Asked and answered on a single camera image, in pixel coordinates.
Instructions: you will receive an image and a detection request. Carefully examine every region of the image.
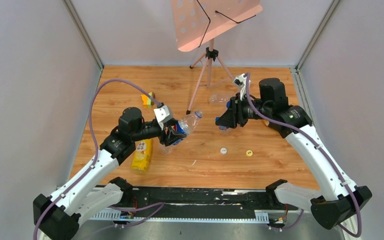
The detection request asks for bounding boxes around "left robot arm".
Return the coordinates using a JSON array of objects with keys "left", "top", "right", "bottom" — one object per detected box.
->
[{"left": 33, "top": 105, "right": 191, "bottom": 240}]

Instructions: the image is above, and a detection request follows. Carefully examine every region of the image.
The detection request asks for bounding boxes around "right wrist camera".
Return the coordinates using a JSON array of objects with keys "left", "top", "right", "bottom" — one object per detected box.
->
[{"left": 232, "top": 73, "right": 248, "bottom": 101}]

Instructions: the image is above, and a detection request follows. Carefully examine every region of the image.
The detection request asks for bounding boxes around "yellow green toy block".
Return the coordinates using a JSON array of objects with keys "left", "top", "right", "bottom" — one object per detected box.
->
[{"left": 141, "top": 94, "right": 155, "bottom": 108}]

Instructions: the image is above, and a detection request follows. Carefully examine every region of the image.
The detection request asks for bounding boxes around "clear bottle white cap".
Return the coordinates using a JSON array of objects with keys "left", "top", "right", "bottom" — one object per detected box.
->
[{"left": 208, "top": 92, "right": 233, "bottom": 106}]

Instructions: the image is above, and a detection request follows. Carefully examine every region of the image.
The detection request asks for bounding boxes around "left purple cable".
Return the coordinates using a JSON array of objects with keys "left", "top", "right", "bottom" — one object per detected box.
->
[{"left": 32, "top": 78, "right": 165, "bottom": 240}]

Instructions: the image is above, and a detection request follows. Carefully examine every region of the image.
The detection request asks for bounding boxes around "orange dark label bottle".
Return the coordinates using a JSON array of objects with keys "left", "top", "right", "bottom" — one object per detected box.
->
[{"left": 262, "top": 119, "right": 270, "bottom": 127}]

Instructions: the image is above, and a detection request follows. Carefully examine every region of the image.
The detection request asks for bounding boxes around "pepsi bottle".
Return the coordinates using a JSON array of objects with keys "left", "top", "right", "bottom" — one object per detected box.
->
[
  {"left": 220, "top": 127, "right": 234, "bottom": 136},
  {"left": 160, "top": 110, "right": 204, "bottom": 155}
]

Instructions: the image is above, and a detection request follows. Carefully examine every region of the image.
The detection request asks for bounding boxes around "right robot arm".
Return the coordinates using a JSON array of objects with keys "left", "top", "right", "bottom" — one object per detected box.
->
[{"left": 215, "top": 74, "right": 372, "bottom": 230}]

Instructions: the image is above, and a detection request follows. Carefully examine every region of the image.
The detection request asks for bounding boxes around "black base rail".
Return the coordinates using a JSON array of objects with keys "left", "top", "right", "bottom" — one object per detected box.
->
[{"left": 79, "top": 185, "right": 352, "bottom": 229}]

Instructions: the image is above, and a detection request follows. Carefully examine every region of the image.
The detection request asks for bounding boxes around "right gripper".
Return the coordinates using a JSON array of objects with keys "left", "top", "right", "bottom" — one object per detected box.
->
[{"left": 215, "top": 93, "right": 271, "bottom": 129}]

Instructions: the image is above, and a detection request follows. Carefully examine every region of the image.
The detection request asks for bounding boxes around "pink music stand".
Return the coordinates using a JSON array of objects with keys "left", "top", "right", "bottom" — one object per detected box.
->
[{"left": 170, "top": 0, "right": 263, "bottom": 114}]

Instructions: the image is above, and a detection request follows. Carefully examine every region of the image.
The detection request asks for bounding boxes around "yellow juice bottle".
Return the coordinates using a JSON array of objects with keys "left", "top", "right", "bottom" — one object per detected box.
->
[{"left": 131, "top": 139, "right": 153, "bottom": 174}]

